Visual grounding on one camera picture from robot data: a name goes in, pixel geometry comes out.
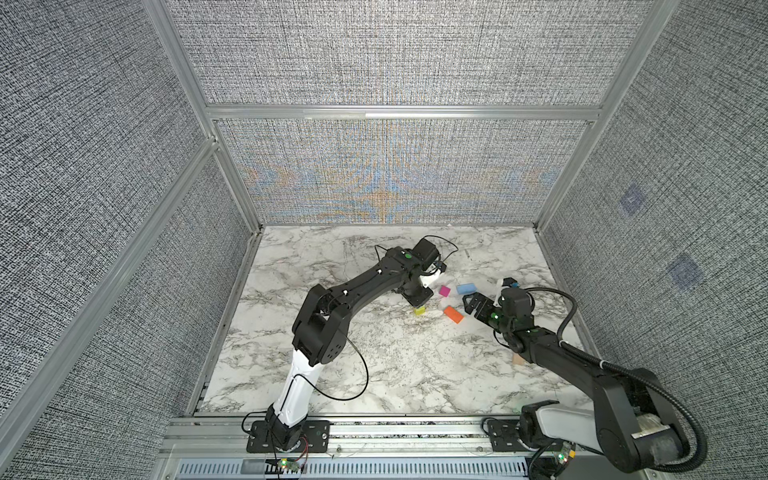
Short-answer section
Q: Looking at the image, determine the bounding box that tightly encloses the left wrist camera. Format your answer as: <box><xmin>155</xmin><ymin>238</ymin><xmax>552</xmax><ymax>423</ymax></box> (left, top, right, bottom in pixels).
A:
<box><xmin>419</xmin><ymin>270</ymin><xmax>442</xmax><ymax>288</ymax></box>

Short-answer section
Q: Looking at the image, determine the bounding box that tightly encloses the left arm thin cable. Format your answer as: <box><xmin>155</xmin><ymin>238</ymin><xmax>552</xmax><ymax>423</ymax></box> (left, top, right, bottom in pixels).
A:
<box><xmin>239</xmin><ymin>235</ymin><xmax>460</xmax><ymax>439</ymax></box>

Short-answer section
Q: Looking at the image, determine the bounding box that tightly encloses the aluminium enclosure frame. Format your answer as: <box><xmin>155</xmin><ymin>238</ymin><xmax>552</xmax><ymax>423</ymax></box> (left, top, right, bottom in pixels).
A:
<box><xmin>0</xmin><ymin>0</ymin><xmax>682</xmax><ymax>445</ymax></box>

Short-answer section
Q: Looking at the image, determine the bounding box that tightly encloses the red-orange flat block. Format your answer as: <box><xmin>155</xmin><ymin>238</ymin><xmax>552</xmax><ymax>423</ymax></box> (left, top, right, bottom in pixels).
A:
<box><xmin>443</xmin><ymin>306</ymin><xmax>464</xmax><ymax>324</ymax></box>

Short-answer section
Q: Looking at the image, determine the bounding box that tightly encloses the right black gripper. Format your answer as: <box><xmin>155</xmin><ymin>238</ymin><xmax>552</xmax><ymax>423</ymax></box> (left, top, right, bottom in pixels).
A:
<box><xmin>463</xmin><ymin>291</ymin><xmax>514</xmax><ymax>337</ymax></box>

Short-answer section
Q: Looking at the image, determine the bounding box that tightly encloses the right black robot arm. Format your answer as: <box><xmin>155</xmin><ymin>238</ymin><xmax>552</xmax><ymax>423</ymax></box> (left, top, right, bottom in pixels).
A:
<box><xmin>462</xmin><ymin>284</ymin><xmax>708</xmax><ymax>473</ymax></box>

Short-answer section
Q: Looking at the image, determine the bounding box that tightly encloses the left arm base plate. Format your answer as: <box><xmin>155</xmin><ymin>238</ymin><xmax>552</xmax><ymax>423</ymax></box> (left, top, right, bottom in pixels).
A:
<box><xmin>245</xmin><ymin>420</ymin><xmax>331</xmax><ymax>455</ymax></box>

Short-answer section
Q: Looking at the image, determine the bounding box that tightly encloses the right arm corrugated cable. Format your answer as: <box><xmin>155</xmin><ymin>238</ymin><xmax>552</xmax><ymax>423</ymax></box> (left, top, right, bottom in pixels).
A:
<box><xmin>521</xmin><ymin>286</ymin><xmax>709</xmax><ymax>473</ymax></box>

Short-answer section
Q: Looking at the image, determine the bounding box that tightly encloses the aluminium front rail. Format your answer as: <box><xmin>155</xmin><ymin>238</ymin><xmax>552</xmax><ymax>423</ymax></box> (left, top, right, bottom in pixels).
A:
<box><xmin>157</xmin><ymin>415</ymin><xmax>661</xmax><ymax>480</ymax></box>

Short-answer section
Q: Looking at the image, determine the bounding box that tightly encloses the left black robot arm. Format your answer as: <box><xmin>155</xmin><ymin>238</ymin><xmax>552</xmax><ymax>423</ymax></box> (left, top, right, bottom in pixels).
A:
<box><xmin>265</xmin><ymin>237</ymin><xmax>447</xmax><ymax>451</ymax></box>

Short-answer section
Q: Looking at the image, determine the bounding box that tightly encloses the light blue flat block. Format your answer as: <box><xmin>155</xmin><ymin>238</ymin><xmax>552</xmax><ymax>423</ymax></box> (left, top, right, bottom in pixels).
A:
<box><xmin>456</xmin><ymin>283</ymin><xmax>477</xmax><ymax>295</ymax></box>

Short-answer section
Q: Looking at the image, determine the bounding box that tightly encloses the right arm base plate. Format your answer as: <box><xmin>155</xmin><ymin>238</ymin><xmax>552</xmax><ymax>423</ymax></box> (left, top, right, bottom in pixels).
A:
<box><xmin>482</xmin><ymin>417</ymin><xmax>566</xmax><ymax>453</ymax></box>

